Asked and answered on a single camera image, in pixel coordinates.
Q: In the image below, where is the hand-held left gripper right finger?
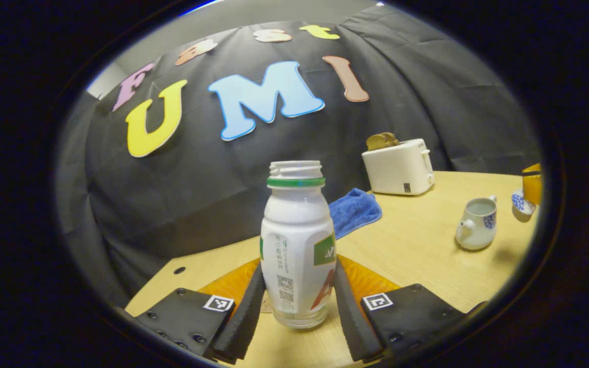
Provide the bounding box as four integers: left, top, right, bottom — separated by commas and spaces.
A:
333, 254, 471, 363

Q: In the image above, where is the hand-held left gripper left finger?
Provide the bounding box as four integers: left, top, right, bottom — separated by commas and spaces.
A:
136, 258, 266, 364

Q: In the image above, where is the white blue-patterned teacup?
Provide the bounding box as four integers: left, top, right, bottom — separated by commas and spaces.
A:
455, 195, 498, 251

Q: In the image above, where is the white plastic water bottle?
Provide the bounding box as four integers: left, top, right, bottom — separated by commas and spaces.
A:
260, 160, 337, 329

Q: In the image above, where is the blue towel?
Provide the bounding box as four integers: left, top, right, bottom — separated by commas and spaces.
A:
328, 188, 383, 240

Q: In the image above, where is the white toaster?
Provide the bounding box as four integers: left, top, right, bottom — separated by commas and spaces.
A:
361, 139, 435, 196

